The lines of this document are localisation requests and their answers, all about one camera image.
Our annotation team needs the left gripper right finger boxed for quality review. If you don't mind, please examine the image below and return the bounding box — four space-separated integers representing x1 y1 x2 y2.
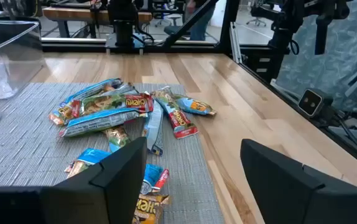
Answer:
239 138 357 224

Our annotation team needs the dark blue wrapper granola bar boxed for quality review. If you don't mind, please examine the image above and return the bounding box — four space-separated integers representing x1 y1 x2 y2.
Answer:
140 163 170 195

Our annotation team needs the table-level camera box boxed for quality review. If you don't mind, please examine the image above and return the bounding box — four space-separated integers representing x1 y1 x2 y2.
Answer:
297 88 333 119

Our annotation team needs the black equipment stand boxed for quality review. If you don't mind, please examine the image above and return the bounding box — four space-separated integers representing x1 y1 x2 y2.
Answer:
267 0 352 82

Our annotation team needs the silver wrapper granola bar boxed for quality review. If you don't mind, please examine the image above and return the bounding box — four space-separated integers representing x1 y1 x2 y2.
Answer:
142 100 166 156

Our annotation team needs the translucent plastic sheet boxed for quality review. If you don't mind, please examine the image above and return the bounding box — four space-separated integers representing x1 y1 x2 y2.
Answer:
274 0 357 110

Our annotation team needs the green wrapper granola bar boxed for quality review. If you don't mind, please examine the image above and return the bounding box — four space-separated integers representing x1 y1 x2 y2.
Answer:
72 92 154 118
103 125 132 153

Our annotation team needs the grey woven placemat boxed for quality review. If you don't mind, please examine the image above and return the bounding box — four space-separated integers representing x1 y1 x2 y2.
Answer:
0 82 226 224

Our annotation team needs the white stool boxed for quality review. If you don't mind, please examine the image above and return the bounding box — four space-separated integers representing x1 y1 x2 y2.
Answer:
153 13 183 27

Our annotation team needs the brown wrapper granola bar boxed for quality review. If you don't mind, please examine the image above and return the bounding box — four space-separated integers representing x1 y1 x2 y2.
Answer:
131 192 170 224

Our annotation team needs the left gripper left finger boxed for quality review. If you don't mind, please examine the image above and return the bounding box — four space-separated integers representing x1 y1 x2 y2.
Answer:
40 137 147 224

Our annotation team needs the wooden workbench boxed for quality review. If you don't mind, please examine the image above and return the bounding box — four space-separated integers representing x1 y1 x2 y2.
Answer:
41 6 153 39

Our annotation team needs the black office chair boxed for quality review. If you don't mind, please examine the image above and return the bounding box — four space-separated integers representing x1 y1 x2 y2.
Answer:
246 5 268 27

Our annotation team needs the person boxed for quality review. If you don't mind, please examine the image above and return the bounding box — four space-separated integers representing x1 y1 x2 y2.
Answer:
186 0 216 41

